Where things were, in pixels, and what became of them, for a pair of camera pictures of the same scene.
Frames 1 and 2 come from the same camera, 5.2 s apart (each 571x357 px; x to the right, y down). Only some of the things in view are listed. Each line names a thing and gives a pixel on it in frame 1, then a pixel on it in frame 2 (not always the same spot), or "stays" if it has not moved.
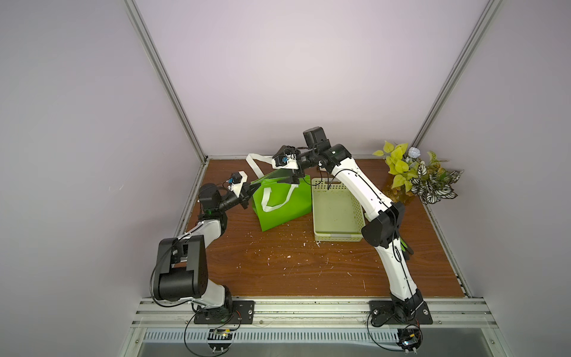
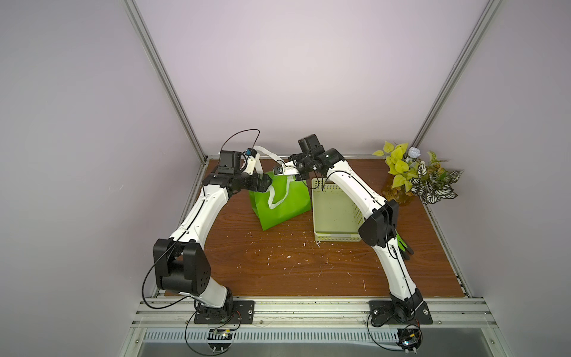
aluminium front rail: [312, 314] stays
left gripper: [244, 199] -> [262, 186]
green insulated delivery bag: [276, 202] stays
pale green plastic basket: [337, 216] stays
